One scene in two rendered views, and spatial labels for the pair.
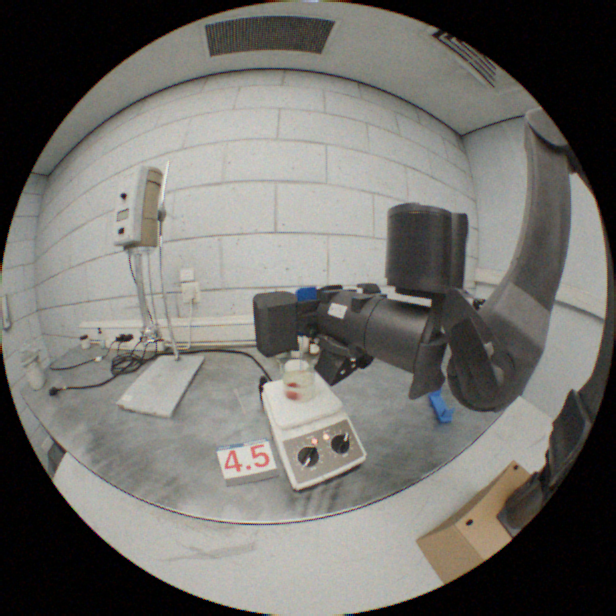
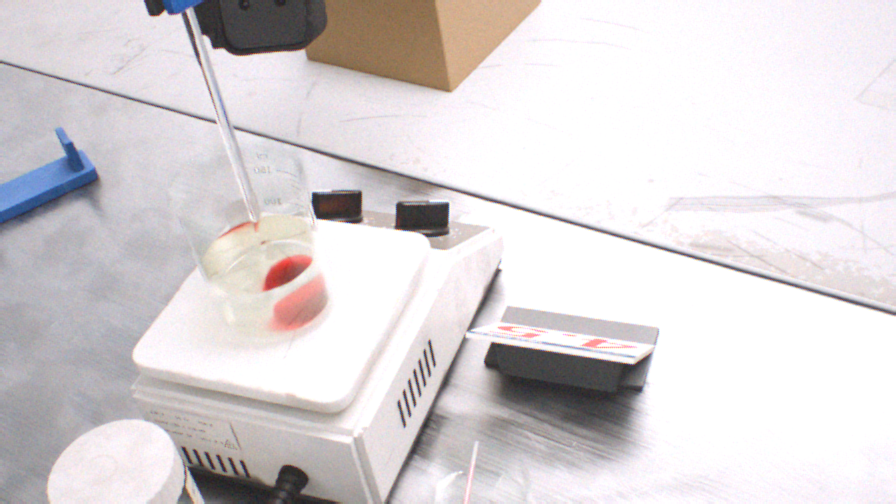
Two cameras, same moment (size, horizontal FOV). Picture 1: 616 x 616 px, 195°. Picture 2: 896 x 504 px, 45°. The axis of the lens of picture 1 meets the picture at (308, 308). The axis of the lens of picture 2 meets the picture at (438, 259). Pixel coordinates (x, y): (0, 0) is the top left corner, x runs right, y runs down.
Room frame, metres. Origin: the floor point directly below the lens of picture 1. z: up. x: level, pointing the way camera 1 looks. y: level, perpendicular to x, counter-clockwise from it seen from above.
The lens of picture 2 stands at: (0.45, 0.39, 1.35)
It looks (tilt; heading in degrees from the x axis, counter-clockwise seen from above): 41 degrees down; 232
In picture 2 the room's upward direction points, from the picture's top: 12 degrees counter-clockwise
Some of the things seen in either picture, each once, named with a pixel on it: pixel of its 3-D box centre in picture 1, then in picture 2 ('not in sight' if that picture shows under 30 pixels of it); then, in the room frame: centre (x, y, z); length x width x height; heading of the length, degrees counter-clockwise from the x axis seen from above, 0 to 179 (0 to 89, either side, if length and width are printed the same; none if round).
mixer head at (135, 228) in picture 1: (136, 210); not in sight; (0.34, 0.45, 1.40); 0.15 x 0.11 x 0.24; 11
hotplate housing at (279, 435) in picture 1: (305, 421); (326, 326); (0.24, 0.00, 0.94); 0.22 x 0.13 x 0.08; 23
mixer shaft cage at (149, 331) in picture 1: (144, 295); not in sight; (0.36, 0.45, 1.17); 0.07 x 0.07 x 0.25
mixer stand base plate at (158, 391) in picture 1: (163, 379); not in sight; (0.35, 0.44, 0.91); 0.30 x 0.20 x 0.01; 11
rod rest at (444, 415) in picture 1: (441, 403); (21, 177); (0.26, -0.32, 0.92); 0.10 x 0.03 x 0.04; 167
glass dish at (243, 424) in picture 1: (246, 419); (476, 498); (0.26, 0.13, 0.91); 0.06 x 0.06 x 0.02
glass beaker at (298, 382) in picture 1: (296, 376); (264, 248); (0.27, 0.02, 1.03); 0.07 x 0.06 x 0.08; 109
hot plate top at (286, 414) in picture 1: (300, 396); (286, 301); (0.26, 0.01, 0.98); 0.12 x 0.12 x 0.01; 23
